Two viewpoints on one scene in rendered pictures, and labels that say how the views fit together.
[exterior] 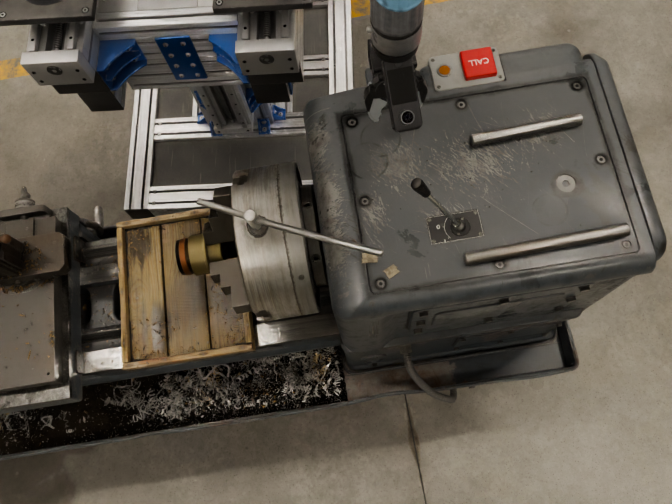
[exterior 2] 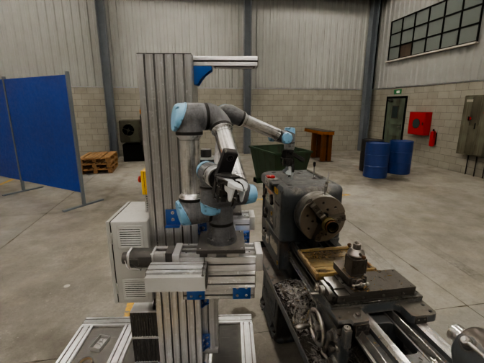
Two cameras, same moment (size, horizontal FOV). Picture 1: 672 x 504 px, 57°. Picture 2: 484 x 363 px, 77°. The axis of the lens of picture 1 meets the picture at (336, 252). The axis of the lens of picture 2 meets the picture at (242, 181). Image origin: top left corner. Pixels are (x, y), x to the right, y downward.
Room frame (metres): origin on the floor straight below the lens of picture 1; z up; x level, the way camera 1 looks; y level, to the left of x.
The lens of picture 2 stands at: (1.35, 1.89, 1.80)
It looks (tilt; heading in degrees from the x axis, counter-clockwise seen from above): 14 degrees down; 258
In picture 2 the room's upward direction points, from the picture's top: straight up
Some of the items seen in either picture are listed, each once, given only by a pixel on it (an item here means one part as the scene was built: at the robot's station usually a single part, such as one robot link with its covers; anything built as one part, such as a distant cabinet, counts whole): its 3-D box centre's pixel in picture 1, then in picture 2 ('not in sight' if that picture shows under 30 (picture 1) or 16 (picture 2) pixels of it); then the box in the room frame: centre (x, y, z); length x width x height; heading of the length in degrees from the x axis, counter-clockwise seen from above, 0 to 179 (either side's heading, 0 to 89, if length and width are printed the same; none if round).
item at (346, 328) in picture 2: not in sight; (346, 336); (0.68, 0.90, 0.84); 0.04 x 0.04 x 0.10; 87
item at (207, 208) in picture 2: not in sight; (214, 199); (1.22, 0.80, 1.46); 0.11 x 0.08 x 0.11; 11
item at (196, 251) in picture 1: (202, 254); (329, 225); (0.45, 0.27, 1.08); 0.09 x 0.09 x 0.09; 87
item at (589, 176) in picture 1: (462, 207); (297, 201); (0.44, -0.28, 1.06); 0.59 x 0.48 x 0.39; 87
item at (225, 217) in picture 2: not in sight; (219, 207); (1.17, 0.52, 1.33); 0.13 x 0.12 x 0.14; 11
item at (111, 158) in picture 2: not in sight; (99, 162); (3.57, -7.45, 0.22); 1.25 x 0.86 x 0.44; 91
